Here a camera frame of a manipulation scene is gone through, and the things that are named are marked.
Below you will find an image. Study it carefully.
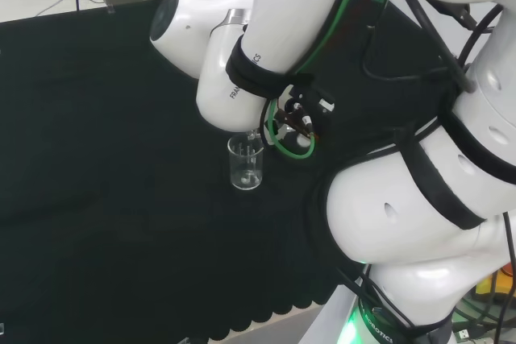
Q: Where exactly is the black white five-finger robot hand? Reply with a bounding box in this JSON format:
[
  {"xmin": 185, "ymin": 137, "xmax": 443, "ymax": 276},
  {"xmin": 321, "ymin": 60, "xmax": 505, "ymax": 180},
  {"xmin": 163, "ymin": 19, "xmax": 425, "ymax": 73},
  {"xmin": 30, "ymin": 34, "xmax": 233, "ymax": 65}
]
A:
[{"xmin": 277, "ymin": 84, "xmax": 336, "ymax": 148}]

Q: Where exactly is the empty clear glass beaker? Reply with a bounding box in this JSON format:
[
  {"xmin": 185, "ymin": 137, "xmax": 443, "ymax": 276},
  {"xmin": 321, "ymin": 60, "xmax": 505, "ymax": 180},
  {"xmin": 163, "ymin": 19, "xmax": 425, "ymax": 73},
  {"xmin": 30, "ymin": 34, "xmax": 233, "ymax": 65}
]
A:
[{"xmin": 226, "ymin": 134, "xmax": 267, "ymax": 191}]

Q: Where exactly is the black bench cloth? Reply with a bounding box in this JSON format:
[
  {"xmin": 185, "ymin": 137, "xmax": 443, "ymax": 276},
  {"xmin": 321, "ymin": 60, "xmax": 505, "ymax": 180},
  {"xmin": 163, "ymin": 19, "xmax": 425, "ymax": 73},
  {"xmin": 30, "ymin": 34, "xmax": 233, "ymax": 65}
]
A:
[{"xmin": 0, "ymin": 0, "xmax": 456, "ymax": 341}]

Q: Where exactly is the yellow stop button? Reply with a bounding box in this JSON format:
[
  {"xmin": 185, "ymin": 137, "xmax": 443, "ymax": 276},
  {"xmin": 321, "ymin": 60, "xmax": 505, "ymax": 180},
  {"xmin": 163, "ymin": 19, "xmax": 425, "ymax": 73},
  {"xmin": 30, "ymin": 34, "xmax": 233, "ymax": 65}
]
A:
[{"xmin": 475, "ymin": 263, "xmax": 516, "ymax": 300}]

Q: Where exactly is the green cable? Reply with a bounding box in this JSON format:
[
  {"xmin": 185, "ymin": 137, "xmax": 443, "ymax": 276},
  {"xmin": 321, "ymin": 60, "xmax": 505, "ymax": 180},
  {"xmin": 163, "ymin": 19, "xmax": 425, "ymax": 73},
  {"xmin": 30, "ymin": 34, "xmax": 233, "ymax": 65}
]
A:
[{"xmin": 263, "ymin": 0, "xmax": 364, "ymax": 160}]

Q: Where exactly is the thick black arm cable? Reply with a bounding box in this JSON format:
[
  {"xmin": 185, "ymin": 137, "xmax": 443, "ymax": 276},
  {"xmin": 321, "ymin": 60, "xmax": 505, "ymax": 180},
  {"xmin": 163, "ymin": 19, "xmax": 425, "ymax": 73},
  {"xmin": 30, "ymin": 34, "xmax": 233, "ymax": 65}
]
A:
[{"xmin": 391, "ymin": 0, "xmax": 506, "ymax": 93}]

